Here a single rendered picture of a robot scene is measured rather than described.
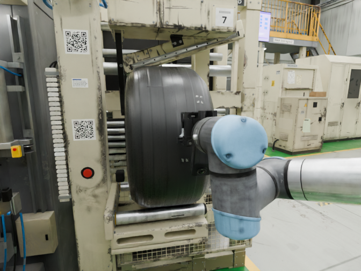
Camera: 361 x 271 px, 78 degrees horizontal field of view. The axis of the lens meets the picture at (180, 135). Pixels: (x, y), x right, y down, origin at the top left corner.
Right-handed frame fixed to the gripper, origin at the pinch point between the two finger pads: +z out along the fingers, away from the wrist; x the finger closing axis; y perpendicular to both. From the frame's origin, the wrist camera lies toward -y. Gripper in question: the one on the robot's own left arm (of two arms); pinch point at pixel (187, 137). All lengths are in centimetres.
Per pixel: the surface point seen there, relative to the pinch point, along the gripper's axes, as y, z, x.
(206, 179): -14.2, 5.1, -7.4
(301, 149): -68, 359, -344
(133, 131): 2.3, 3.8, 15.3
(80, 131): 2.2, 20.1, 33.4
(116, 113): 10, 77, 25
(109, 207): -24.9, 17.3, 24.6
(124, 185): -25, 44, 21
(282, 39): 257, 597, -468
